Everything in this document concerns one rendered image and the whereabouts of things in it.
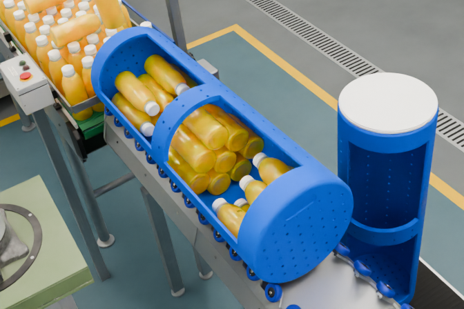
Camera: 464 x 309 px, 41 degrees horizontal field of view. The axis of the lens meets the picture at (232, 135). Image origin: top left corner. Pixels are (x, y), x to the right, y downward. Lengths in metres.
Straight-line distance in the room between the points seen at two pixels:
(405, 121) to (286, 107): 1.77
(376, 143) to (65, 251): 0.87
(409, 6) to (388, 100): 2.58
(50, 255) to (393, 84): 1.07
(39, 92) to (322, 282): 1.08
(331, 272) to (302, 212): 0.25
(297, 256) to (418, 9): 3.11
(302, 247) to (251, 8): 3.17
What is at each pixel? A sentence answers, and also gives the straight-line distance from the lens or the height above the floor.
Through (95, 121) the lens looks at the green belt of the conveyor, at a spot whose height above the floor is 0.90.
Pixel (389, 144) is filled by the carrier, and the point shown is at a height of 0.99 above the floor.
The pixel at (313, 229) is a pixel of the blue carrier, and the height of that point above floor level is 1.10.
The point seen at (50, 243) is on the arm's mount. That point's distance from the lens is 1.56.
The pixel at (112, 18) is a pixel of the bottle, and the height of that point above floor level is 1.24.
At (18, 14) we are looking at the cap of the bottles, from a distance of 2.50.
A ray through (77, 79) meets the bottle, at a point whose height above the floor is 1.05.
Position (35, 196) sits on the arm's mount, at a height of 1.07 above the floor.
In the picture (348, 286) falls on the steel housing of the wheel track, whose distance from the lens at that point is 1.52.
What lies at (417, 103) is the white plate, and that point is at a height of 1.04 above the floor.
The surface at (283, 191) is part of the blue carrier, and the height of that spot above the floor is 1.23.
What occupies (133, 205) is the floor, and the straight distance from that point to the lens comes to 3.09.
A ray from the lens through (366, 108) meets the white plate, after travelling 1.81.
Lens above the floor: 2.17
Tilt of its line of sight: 40 degrees down
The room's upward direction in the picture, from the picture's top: 9 degrees counter-clockwise
